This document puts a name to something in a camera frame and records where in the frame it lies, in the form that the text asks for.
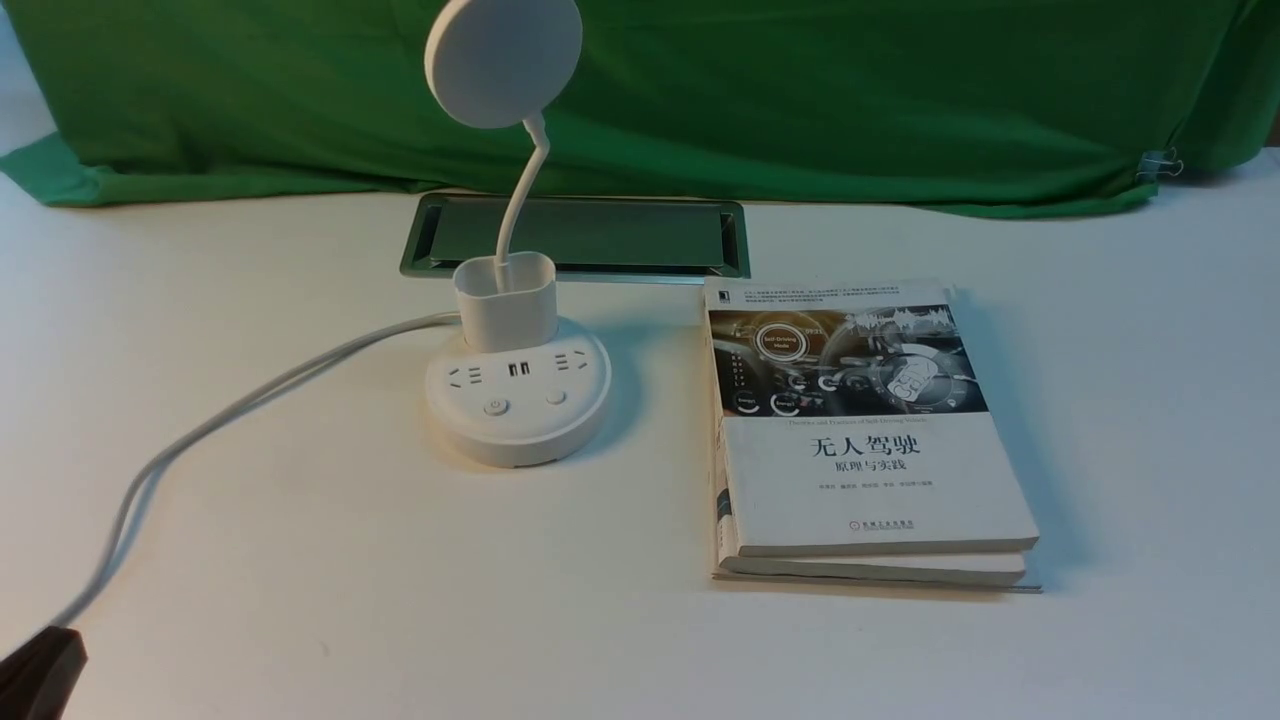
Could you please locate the white lamp power cable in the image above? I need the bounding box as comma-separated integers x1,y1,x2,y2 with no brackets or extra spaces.
50,311,463,629

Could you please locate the silver binder clip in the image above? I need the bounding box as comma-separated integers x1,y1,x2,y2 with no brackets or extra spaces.
1135,147,1185,184

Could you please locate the white desk lamp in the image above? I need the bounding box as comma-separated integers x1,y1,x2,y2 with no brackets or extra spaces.
424,1,613,468

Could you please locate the metal desk cable tray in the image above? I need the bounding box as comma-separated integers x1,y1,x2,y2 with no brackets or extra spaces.
399,193,751,284

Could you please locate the green cloth backdrop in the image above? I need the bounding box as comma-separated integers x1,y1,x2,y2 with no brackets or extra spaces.
3,1,1279,219

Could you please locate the top white book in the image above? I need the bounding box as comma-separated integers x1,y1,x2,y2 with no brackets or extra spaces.
703,278,1041,559

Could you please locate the white book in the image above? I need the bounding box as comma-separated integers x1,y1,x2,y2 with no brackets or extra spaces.
708,290,1043,593
703,278,1041,559

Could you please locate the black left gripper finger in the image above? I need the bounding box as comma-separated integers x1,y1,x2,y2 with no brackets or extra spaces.
1,626,88,720

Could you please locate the bottom white book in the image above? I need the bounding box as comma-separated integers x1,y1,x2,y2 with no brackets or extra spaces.
708,290,1043,593

